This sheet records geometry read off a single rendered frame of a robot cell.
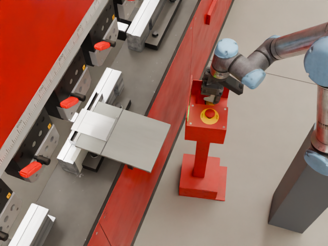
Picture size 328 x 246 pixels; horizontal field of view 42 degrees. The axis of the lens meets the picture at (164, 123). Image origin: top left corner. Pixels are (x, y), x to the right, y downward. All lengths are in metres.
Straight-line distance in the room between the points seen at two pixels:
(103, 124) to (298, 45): 0.67
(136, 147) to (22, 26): 0.61
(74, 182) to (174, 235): 0.94
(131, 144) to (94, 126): 0.14
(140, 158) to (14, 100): 0.52
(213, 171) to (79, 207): 1.02
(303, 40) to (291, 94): 1.39
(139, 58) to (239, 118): 1.05
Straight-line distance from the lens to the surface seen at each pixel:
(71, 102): 1.12
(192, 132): 1.69
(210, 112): 1.65
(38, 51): 0.99
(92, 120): 1.43
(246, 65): 1.47
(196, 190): 2.26
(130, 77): 1.67
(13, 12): 0.89
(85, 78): 1.24
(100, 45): 1.20
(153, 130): 1.39
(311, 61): 1.17
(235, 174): 2.43
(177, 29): 1.81
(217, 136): 1.70
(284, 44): 1.46
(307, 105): 2.75
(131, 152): 1.36
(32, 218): 1.38
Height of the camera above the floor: 2.22
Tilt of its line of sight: 60 degrees down
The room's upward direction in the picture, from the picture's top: 2 degrees counter-clockwise
